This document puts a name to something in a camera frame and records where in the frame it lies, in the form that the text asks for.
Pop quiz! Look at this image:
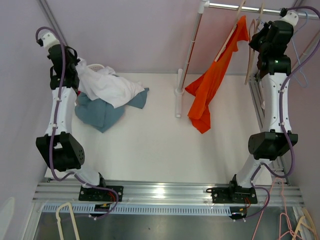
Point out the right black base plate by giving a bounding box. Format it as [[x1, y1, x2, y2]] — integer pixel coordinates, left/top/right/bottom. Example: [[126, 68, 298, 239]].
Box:
[[205, 186, 258, 204]]

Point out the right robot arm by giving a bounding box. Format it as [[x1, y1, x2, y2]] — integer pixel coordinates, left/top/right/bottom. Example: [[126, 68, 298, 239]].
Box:
[[227, 18, 298, 203]]

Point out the metal clothes rack rail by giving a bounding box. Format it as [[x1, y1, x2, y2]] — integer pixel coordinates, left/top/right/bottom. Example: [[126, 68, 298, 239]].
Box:
[[207, 2, 320, 20]]

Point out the white object at corner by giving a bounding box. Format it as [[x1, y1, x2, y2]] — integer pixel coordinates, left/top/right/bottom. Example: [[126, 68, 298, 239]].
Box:
[[0, 197, 16, 240]]

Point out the beige wooden hanger front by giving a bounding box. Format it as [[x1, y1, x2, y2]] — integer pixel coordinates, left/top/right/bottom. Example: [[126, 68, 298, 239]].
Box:
[[214, 0, 246, 62]]

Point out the grey blue t shirt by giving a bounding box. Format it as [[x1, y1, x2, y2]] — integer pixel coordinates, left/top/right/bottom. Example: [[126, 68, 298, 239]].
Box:
[[74, 87, 150, 134]]

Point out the white perforated plastic basket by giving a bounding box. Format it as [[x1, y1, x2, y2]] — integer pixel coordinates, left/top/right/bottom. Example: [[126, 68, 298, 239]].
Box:
[[87, 63, 105, 72]]

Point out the white clothes rack post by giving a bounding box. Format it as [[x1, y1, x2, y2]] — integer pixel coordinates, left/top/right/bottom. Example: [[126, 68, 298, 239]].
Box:
[[174, 0, 210, 118]]

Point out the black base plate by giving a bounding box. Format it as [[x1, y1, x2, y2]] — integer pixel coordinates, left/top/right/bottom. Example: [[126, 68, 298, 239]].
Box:
[[205, 186, 258, 204], [78, 185, 124, 202]]

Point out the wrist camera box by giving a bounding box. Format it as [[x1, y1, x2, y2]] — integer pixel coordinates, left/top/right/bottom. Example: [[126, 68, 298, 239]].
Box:
[[36, 32, 60, 50], [279, 8, 299, 27]]

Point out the aluminium mounting rail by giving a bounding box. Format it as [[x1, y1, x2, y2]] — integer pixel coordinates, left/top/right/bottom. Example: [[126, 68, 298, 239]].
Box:
[[32, 178, 305, 207]]

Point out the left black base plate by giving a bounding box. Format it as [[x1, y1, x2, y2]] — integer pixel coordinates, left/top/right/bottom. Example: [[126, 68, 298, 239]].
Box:
[[78, 185, 124, 202]]

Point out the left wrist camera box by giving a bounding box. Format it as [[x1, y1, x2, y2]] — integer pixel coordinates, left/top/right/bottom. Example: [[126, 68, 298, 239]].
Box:
[[36, 32, 60, 50]]

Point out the white slotted cable duct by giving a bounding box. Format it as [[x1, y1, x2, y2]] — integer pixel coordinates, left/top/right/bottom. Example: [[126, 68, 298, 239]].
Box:
[[43, 202, 232, 216]]

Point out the light blue wire hanger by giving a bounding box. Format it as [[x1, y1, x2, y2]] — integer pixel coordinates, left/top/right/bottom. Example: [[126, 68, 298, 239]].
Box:
[[291, 11, 309, 89]]

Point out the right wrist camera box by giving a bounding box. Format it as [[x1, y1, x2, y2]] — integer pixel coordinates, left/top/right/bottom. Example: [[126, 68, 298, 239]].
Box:
[[279, 8, 299, 27]]

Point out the pile of hangers on floor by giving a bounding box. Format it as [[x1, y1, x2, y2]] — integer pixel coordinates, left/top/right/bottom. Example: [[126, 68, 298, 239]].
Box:
[[251, 177, 316, 240]]

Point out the beige hanger on floor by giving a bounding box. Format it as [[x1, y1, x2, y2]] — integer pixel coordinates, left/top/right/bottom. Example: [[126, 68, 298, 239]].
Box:
[[55, 202, 80, 240]]

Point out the orange t shirt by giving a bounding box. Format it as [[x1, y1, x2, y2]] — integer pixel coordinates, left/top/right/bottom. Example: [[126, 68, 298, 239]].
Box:
[[185, 16, 249, 134]]

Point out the white t shirt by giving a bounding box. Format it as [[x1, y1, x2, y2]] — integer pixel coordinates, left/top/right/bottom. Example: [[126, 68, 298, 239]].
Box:
[[76, 58, 146, 108]]

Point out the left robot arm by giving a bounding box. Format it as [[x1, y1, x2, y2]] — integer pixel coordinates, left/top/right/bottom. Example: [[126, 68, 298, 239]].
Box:
[[35, 43, 108, 201]]

